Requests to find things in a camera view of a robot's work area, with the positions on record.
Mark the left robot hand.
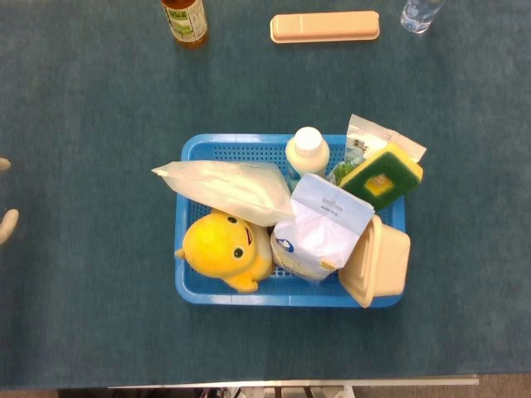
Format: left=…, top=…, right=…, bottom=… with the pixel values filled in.
left=0, top=157, right=20, bottom=245

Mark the white translucent zip bag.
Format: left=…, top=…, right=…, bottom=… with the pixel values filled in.
left=151, top=160, right=296, bottom=228

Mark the white and blue pouch bag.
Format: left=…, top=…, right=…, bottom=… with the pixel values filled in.
left=270, top=172, right=375, bottom=283

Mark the beige lunch box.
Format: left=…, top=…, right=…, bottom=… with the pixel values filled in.
left=338, top=214, right=412, bottom=308

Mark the green yellow sponge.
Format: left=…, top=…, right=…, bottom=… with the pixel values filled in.
left=339, top=143, right=425, bottom=211

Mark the teal table cloth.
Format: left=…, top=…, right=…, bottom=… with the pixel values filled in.
left=0, top=0, right=531, bottom=391

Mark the yellow plush toy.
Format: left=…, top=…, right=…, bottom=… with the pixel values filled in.
left=173, top=209, right=275, bottom=294

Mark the blue perforated plastic basket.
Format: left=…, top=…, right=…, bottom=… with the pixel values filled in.
left=173, top=133, right=412, bottom=308

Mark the amber tea bottle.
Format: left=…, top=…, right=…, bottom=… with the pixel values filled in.
left=160, top=0, right=209, bottom=51

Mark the white milk bottle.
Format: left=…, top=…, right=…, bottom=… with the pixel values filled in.
left=285, top=126, right=331, bottom=192

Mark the silver table edge bar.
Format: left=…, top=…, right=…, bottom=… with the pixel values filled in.
left=107, top=375, right=480, bottom=390

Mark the silver green snack packet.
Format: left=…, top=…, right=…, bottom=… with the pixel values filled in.
left=325, top=114, right=427, bottom=186

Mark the pink long plastic case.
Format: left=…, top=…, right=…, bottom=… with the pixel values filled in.
left=269, top=11, right=381, bottom=44

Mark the clear water bottle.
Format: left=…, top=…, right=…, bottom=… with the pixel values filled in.
left=400, top=0, right=445, bottom=35

